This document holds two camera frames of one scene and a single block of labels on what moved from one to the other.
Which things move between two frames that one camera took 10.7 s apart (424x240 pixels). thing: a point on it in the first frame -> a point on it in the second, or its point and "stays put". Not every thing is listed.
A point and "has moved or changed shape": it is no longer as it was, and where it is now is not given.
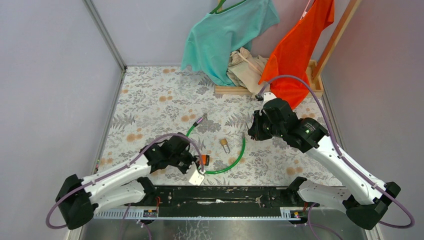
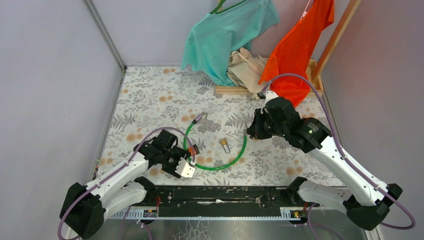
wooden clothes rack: x=315 y=88 stays put
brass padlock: x=224 y=142 stays put
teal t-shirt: x=217 y=35 stays put
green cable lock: x=198 y=120 has moved or changed shape
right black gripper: x=255 y=130 stays put
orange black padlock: x=205 y=158 has moved or changed shape
